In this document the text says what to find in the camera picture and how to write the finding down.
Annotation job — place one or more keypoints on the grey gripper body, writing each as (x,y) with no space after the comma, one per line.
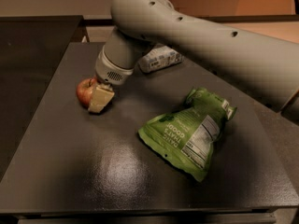
(109,71)

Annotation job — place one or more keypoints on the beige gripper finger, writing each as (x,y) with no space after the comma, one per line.
(101,96)

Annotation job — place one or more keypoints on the red apple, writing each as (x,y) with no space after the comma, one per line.
(84,91)

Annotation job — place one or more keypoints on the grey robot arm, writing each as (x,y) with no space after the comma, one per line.
(264,67)

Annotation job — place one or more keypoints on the clear plastic water bottle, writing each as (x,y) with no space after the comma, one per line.
(159,58)

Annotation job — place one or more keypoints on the dark side table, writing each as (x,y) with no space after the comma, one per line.
(31,49)

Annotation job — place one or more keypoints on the green snack bag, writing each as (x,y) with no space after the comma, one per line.
(186,138)

